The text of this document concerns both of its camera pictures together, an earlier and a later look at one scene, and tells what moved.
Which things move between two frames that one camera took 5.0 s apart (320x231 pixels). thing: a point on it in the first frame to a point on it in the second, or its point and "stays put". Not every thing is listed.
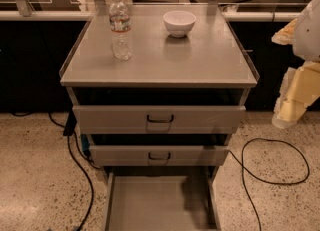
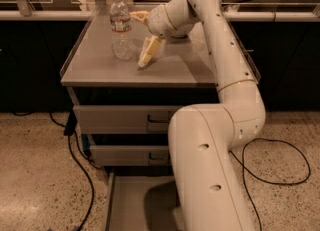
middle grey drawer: x=159 y=155 stays put
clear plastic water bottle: x=120 y=28 stays put
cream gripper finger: x=299 y=86 to x=149 y=49
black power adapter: x=70 y=124 stays put
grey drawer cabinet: x=161 y=122 stays put
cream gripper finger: x=285 y=36 to x=140 y=15
